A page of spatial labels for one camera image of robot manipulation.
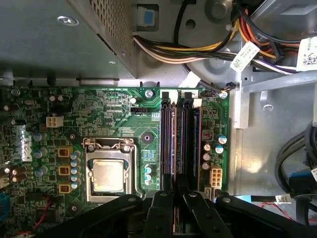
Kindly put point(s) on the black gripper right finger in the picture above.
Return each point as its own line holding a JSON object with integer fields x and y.
{"x": 198, "y": 215}

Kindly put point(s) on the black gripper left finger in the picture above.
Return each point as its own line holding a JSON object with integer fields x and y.
{"x": 161, "y": 210}

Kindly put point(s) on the black green RAM stick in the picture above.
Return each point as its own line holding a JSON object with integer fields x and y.
{"x": 179, "y": 138}

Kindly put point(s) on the RAM stick with blue label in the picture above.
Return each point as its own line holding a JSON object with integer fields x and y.
{"x": 195, "y": 138}

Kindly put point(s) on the cream eight-pin connector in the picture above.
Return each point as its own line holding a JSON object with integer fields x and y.
{"x": 216, "y": 179}

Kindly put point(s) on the metal socket cover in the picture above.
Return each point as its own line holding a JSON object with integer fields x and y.
{"x": 130, "y": 173}

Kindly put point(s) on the silver CPU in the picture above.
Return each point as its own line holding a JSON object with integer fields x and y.
{"x": 107, "y": 176}

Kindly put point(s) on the blue top capacitor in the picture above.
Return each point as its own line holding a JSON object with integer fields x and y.
{"x": 222, "y": 138}
{"x": 219, "y": 149}

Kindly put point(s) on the red inductor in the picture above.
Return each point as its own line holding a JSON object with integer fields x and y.
{"x": 207, "y": 135}

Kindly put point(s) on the yellow inductor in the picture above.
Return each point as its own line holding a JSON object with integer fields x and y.
{"x": 65, "y": 170}
{"x": 65, "y": 188}
{"x": 65, "y": 152}

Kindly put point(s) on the green motherboard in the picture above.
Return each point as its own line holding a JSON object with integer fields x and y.
{"x": 111, "y": 119}

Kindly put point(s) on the silver board screw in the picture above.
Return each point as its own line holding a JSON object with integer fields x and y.
{"x": 149, "y": 93}

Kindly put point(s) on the black PC case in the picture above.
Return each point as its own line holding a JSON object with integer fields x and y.
{"x": 262, "y": 111}

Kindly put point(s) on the white four-pin connector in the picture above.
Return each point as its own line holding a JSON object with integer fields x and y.
{"x": 53, "y": 122}

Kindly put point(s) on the white label tag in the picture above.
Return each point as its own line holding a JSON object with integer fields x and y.
{"x": 244, "y": 58}
{"x": 308, "y": 54}

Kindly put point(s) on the clear clip with blue tab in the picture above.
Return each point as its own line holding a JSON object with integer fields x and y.
{"x": 148, "y": 17}

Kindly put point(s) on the grey power supply unit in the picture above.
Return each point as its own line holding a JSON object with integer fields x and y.
{"x": 49, "y": 49}

